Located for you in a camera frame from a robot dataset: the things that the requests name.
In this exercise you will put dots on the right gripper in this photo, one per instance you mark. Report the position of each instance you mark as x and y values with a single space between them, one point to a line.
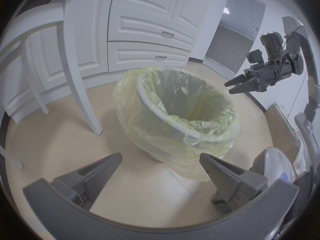
267 75

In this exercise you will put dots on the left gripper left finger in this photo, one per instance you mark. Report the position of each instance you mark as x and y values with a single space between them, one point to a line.
100 179

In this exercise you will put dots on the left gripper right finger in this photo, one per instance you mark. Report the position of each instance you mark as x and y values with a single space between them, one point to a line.
225 179

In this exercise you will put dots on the yellow plastic bag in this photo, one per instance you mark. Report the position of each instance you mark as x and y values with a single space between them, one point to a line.
150 139

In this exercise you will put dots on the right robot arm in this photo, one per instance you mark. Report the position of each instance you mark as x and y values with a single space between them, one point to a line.
292 64

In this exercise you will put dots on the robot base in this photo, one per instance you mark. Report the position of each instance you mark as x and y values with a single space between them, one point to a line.
272 164

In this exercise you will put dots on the pale grey trash bin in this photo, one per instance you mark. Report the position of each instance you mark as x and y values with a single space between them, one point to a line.
155 109

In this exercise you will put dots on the grey curtain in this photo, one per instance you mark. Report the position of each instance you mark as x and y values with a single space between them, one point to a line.
225 49

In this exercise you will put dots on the ceiling light panel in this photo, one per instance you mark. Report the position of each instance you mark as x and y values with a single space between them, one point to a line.
226 10

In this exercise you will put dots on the white wardrobe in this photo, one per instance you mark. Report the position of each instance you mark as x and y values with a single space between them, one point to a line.
150 21

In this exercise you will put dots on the white chair with grey cushions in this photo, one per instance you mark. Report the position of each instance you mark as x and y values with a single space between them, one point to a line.
75 59

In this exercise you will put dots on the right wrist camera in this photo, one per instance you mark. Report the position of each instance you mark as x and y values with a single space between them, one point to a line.
253 56

